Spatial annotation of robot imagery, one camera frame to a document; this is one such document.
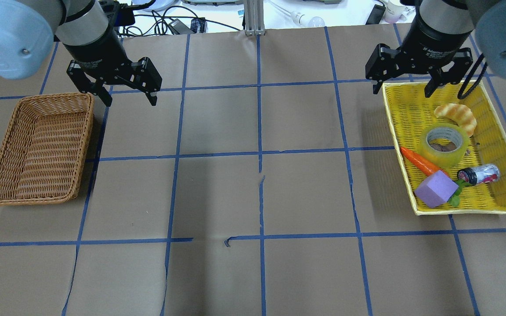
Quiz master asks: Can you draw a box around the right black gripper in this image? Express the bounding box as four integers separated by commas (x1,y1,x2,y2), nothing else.
365,17,473,98

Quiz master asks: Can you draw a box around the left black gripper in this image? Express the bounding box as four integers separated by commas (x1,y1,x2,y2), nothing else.
66,27,163,107

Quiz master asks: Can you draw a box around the yellow tape roll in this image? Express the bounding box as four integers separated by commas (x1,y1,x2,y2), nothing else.
417,122,470,168

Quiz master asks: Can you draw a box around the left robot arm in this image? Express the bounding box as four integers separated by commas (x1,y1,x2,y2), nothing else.
0,0,162,106

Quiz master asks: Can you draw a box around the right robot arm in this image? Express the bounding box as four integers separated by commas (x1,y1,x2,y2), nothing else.
365,0,506,100

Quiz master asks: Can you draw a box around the yellow plastic basket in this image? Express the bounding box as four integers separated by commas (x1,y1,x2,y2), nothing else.
382,82,506,215

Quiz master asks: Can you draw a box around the white paper cup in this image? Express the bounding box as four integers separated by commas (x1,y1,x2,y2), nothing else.
382,0,406,24

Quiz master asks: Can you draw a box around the toy croissant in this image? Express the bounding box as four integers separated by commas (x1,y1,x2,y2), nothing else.
433,103,477,137

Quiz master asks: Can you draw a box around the black power adapter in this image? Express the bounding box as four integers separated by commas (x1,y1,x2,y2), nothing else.
167,18,195,35

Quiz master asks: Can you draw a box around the toy carrot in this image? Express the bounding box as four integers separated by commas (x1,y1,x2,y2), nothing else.
400,147,450,177

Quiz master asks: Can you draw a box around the brown wicker basket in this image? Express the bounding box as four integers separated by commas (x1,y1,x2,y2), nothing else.
0,93,94,206

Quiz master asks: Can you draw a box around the purple foam cube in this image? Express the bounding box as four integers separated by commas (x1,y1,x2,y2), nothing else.
414,171,459,208

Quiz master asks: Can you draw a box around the light bulb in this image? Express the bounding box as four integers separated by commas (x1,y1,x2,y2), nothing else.
289,11,326,28

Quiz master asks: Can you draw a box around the black cable loop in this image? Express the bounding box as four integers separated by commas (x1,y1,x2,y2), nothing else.
457,55,489,100

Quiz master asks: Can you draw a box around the aluminium frame post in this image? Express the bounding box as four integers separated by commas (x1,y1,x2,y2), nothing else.
243,0,266,36

